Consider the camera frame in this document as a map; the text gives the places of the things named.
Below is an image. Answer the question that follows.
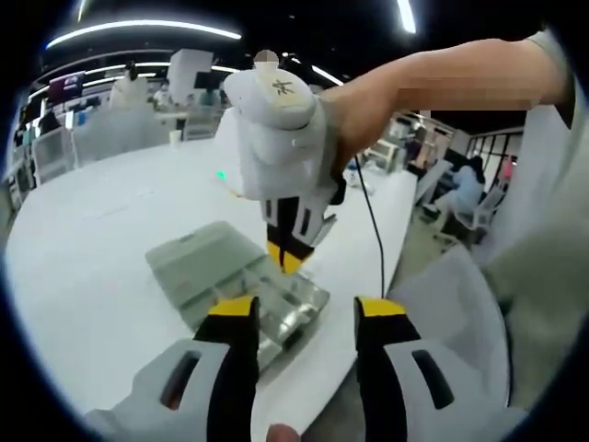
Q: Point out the curved ceiling light strip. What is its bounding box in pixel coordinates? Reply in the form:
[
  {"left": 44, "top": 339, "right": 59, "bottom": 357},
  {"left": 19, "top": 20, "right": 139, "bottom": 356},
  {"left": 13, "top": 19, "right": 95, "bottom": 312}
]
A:
[{"left": 45, "top": 19, "right": 244, "bottom": 51}]

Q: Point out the red wall display screen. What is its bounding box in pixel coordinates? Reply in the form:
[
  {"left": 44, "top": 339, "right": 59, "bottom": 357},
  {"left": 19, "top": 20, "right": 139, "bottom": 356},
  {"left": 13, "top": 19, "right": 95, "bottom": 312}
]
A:
[{"left": 48, "top": 73, "right": 87, "bottom": 105}]

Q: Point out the grey desk partition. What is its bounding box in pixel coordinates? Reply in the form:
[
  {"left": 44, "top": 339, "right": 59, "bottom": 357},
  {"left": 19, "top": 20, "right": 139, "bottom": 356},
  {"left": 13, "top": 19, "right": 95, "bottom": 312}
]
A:
[{"left": 72, "top": 101, "right": 172, "bottom": 163}]

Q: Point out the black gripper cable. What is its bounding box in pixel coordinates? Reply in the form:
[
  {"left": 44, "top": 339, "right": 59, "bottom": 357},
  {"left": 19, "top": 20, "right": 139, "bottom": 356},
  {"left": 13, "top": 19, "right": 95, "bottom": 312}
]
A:
[{"left": 352, "top": 154, "right": 387, "bottom": 298}]

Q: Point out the clear grey guide fixture box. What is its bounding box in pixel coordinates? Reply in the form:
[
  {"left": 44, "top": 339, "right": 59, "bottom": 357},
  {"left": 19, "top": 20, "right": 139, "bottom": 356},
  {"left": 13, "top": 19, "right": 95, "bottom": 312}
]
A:
[{"left": 144, "top": 219, "right": 332, "bottom": 369}]

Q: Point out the grey mesh office chair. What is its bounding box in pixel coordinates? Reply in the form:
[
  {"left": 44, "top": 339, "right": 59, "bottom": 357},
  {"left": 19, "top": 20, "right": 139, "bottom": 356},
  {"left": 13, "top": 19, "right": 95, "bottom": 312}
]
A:
[{"left": 388, "top": 250, "right": 514, "bottom": 409}]

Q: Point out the person's right hand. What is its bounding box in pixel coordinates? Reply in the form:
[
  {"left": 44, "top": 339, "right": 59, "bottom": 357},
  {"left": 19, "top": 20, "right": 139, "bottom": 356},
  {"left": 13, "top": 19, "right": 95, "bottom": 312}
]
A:
[{"left": 318, "top": 82, "right": 399, "bottom": 172}]

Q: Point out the white open storage box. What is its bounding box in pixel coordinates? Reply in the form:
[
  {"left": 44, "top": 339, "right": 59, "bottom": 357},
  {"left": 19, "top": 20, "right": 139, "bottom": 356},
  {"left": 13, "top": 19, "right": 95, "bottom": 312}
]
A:
[{"left": 373, "top": 140, "right": 407, "bottom": 175}]

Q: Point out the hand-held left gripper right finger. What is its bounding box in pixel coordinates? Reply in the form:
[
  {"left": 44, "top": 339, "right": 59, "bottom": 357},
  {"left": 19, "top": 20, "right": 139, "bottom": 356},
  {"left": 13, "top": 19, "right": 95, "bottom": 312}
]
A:
[{"left": 353, "top": 296, "right": 528, "bottom": 442}]

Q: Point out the black computer monitor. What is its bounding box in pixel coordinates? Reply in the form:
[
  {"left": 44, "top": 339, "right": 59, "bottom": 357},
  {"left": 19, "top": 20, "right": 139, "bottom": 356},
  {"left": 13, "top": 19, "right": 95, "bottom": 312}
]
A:
[{"left": 195, "top": 71, "right": 222, "bottom": 91}]

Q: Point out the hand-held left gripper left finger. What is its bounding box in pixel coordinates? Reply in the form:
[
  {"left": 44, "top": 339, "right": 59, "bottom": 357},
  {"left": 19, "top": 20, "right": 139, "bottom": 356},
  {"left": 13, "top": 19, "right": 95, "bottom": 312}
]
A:
[{"left": 85, "top": 296, "right": 261, "bottom": 442}]

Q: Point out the person's left hand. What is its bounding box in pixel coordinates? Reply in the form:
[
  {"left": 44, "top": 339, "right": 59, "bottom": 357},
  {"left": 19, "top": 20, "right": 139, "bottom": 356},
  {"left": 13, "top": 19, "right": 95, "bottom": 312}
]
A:
[{"left": 267, "top": 423, "right": 301, "bottom": 442}]

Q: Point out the straight ceiling light strip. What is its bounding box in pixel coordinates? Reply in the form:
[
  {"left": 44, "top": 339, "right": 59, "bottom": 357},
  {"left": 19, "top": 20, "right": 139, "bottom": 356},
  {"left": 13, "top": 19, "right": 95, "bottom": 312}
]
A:
[{"left": 396, "top": 0, "right": 418, "bottom": 34}]

